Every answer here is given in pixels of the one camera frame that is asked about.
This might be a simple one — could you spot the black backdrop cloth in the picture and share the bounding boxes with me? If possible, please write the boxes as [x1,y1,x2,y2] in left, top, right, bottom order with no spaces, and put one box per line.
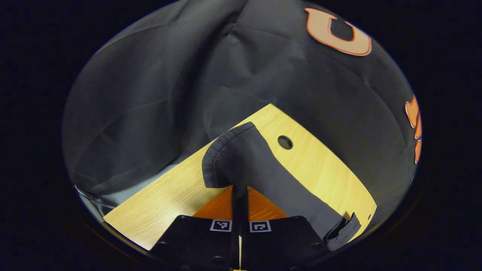
[62,0,422,230]

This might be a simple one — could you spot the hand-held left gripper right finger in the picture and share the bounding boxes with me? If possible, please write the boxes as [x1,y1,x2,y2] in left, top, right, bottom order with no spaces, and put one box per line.
[241,185,330,270]

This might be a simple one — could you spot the dark grey jeans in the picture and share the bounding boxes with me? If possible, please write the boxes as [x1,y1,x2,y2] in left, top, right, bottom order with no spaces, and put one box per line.
[202,121,362,252]

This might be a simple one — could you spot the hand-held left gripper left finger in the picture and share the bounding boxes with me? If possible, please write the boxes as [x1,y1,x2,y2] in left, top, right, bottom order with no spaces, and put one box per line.
[151,185,241,271]

